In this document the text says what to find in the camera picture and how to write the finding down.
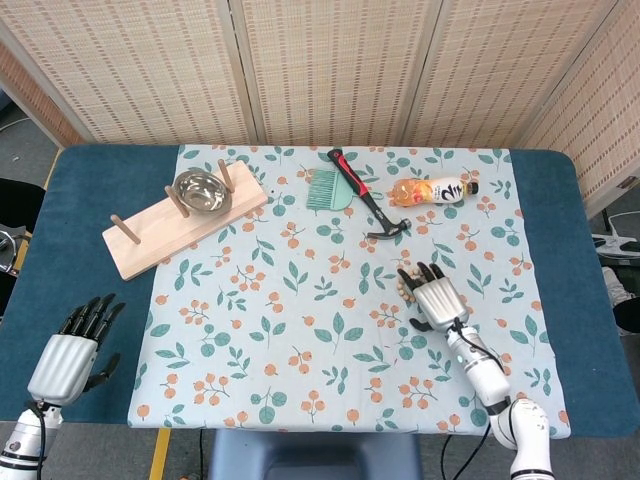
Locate stainless steel bowl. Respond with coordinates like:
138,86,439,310
172,168,233,213

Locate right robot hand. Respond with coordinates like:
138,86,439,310
397,261,471,334

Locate black round floor object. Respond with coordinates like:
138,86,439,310
612,294,640,336

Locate black chair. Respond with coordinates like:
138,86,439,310
0,177,46,316

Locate mint green brush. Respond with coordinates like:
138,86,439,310
306,168,354,212

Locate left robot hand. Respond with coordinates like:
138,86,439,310
27,293,126,405

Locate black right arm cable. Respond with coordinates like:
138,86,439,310
451,319,507,375

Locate teal table cover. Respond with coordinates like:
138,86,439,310
0,143,640,426

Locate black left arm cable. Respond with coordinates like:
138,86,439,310
23,398,49,480

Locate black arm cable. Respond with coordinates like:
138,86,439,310
23,398,49,480
451,319,507,375

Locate bamboo folding screen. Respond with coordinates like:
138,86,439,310
0,0,640,219

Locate leaf and berry tablecloth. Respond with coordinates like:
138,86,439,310
126,143,572,439

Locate white floor stand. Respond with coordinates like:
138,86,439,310
592,209,640,261

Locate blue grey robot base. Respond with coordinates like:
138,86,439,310
208,428,422,480

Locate wooden peg rack board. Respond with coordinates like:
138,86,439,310
102,158,270,282

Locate orange juice bottle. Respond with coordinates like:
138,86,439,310
390,173,480,208

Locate wooden bead bracelet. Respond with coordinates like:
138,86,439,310
396,268,422,304

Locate red black claw hammer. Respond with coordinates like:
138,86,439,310
327,148,413,241

